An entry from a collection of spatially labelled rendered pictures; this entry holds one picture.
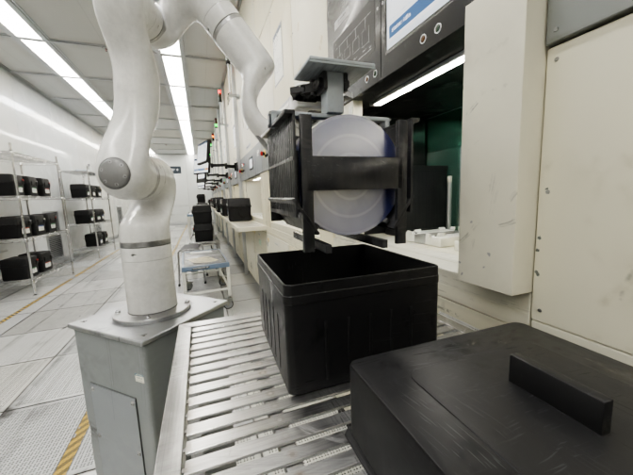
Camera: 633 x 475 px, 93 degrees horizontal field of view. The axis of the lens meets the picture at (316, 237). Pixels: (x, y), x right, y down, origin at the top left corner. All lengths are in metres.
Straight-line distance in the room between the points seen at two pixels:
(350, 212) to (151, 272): 0.55
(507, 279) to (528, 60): 0.36
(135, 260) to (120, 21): 0.53
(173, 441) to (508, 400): 0.38
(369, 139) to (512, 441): 0.43
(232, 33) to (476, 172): 0.63
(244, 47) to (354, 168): 0.47
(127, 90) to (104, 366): 0.66
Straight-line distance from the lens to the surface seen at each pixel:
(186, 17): 0.96
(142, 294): 0.89
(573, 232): 0.63
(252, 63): 0.85
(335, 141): 0.52
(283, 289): 0.45
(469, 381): 0.38
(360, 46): 1.21
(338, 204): 0.52
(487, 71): 0.69
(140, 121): 0.88
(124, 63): 0.92
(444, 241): 1.11
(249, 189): 4.12
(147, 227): 0.87
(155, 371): 0.84
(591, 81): 0.64
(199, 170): 5.75
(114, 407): 0.98
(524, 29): 0.66
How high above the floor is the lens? 1.06
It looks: 8 degrees down
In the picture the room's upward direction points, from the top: 2 degrees counter-clockwise
